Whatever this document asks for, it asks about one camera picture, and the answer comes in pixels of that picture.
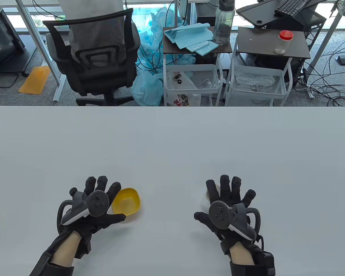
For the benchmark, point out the person's right hand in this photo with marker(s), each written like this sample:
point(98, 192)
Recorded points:
point(235, 195)

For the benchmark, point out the person's left hand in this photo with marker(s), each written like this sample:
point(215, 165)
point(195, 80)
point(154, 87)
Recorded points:
point(103, 220)

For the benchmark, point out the small yellow dish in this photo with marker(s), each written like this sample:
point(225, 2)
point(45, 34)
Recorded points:
point(129, 202)

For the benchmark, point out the clear dispenser with wooden cap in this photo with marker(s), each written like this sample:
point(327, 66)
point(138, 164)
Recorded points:
point(204, 201)

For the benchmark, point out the person's right forearm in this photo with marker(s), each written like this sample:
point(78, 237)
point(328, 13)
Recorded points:
point(241, 253)

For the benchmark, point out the person's left forearm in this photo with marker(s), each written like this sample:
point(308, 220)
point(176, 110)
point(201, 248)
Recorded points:
point(64, 248)

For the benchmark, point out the grey left hand controller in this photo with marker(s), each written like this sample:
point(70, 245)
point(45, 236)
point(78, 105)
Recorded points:
point(97, 202)

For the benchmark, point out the grey hand controller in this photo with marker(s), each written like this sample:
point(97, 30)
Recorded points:
point(218, 214)
point(97, 202)

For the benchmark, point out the grey right hand controller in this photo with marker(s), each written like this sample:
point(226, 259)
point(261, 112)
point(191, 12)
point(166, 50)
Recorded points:
point(218, 214)

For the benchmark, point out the white printed plastic bag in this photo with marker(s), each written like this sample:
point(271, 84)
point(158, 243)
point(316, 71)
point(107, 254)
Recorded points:
point(184, 100)

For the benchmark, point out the clear plastic wrap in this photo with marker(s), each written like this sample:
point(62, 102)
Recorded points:
point(256, 82)

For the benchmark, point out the pile of blue plastic bags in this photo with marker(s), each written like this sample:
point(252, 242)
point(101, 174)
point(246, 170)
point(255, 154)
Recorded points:
point(146, 86)

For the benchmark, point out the white cart with blue cloth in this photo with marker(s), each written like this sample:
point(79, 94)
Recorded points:
point(222, 49)

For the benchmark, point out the black mesh office chair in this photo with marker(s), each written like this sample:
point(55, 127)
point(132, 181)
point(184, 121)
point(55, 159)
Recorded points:
point(103, 72)

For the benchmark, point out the white cart with jar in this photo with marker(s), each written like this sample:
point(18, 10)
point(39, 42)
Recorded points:
point(261, 46)

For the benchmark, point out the yellow floor sheet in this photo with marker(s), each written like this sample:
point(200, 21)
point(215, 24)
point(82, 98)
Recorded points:
point(34, 80)

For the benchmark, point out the clear jar with red lid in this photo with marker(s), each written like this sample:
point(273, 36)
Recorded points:
point(284, 43)

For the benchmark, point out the blue folded cloth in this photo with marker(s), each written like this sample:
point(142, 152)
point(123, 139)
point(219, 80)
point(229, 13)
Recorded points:
point(189, 34)

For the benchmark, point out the clear water bottle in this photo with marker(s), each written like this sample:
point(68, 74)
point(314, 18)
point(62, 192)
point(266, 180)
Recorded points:
point(223, 26)

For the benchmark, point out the grey foot pedal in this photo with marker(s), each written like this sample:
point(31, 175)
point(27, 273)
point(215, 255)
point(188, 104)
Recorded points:
point(342, 59)

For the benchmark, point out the black computer case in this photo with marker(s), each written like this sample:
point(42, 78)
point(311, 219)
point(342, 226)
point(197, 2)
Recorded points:
point(313, 23)

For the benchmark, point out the black keyboard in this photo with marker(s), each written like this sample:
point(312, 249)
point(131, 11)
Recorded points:
point(290, 7)

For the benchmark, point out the black equipment stand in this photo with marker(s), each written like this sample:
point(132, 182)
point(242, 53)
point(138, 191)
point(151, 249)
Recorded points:
point(3, 43)

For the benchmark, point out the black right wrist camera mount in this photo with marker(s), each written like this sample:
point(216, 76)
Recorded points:
point(264, 261)

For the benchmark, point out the aluminium frame post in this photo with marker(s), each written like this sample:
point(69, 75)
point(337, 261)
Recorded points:
point(36, 37)
point(330, 37)

